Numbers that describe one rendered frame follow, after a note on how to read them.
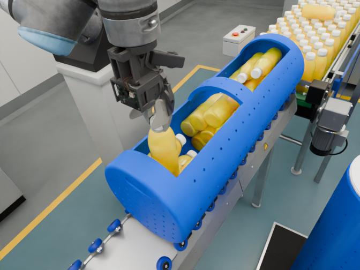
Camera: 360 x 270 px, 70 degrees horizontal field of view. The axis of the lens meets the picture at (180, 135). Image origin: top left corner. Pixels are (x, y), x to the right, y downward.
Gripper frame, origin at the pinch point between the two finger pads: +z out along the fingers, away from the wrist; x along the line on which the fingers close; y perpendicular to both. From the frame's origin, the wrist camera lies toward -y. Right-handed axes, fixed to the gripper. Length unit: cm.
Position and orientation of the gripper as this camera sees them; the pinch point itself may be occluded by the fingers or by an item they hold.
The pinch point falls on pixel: (158, 121)
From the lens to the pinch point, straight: 58.8
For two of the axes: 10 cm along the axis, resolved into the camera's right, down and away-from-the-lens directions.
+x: 8.0, 3.6, -4.8
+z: 0.8, 7.3, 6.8
